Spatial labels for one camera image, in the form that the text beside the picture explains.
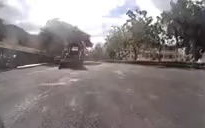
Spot vehicle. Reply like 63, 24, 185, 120
53, 41, 89, 71

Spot grey asphalt road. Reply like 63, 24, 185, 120
0, 61, 205, 128

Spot large round tree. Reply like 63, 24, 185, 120
39, 18, 94, 59

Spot low kerb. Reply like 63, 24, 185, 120
99, 59, 205, 71

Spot pale building behind trees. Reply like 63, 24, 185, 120
136, 45, 188, 63

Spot row of trees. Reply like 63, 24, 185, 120
89, 0, 205, 64

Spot long grey wall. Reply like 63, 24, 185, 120
0, 39, 53, 73

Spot trees behind wall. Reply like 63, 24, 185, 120
0, 0, 41, 49

